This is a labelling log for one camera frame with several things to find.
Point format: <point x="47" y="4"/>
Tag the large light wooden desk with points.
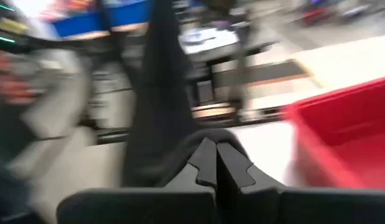
<point x="350" y="56"/>

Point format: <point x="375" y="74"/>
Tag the blue partition panel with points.
<point x="86" y="21"/>

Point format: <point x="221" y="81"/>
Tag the red plastic bin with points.
<point x="350" y="130"/>

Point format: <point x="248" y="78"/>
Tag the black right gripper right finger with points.
<point x="304" y="207"/>

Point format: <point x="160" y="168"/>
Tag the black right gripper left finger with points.
<point x="133" y="207"/>

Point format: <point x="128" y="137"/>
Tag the black knit garment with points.
<point x="161" y="93"/>

